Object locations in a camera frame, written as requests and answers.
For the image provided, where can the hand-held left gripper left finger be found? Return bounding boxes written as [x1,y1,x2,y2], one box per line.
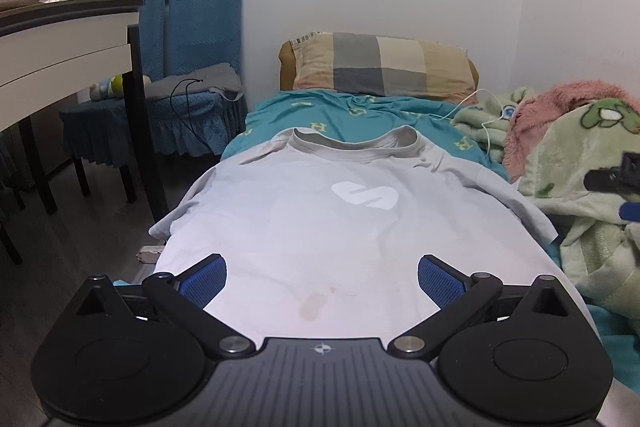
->
[75,253,257,358]

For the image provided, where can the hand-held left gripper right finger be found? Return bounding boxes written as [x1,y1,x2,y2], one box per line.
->
[387,254,568,357]

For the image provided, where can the white T-shirt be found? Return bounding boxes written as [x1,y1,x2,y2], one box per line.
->
[148,124,608,343]

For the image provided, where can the green plush cartoon blanket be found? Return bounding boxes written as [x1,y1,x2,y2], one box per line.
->
[452,87,640,323]

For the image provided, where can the pink fluffy blanket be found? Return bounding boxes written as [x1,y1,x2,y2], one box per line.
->
[502,79,633,182]

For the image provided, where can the teal patterned bedsheet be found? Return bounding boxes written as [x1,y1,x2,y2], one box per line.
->
[220,88,640,400]

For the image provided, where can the grey cloth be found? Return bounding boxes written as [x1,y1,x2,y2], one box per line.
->
[145,63,246,104]

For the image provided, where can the yellow green toy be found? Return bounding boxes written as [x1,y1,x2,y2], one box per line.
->
[89,74,152,102]

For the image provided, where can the plaid pillow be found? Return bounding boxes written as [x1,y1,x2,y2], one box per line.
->
[292,32,478,105]

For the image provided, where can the brown pillow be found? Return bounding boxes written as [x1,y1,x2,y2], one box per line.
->
[278,39,302,92]

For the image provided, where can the blue covered chair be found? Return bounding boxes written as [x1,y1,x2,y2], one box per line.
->
[59,0,168,205]
[142,0,249,158]

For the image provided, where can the white and black table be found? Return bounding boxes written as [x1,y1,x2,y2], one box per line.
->
[0,0,171,225]

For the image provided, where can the white charging cable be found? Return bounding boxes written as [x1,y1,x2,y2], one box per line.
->
[435,88,507,154]

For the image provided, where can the black cable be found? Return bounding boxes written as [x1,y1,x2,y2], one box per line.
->
[170,78,217,158]

